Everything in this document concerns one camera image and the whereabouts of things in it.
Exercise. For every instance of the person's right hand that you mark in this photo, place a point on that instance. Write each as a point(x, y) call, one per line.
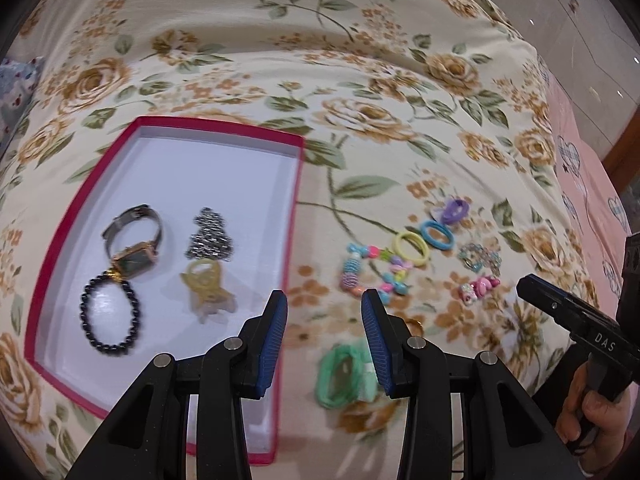
point(605, 417)

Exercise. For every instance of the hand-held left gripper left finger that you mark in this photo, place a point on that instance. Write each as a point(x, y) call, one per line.
point(272, 345)

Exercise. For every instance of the floral cream blanket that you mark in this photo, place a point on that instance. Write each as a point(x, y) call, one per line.
point(350, 60)

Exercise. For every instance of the pink hair clip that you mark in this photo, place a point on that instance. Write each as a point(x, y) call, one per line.
point(482, 287)

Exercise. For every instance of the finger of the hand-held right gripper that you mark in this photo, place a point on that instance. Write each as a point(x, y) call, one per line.
point(575, 317)

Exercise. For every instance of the brown wooden furniture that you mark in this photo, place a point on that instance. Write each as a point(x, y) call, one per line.
point(627, 155)

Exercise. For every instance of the gold square wristwatch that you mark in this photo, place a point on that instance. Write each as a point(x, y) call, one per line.
point(132, 257)

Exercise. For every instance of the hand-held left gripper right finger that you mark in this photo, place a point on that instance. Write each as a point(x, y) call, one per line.
point(377, 340)

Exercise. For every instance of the red shallow box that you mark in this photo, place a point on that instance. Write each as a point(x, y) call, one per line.
point(200, 175)

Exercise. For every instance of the pink heart print sheet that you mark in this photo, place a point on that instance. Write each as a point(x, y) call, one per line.
point(590, 185)

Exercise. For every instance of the yellow hair claw clip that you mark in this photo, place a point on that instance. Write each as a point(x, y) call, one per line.
point(205, 280)

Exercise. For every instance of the blue bear print pillow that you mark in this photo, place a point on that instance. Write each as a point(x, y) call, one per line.
point(15, 90)

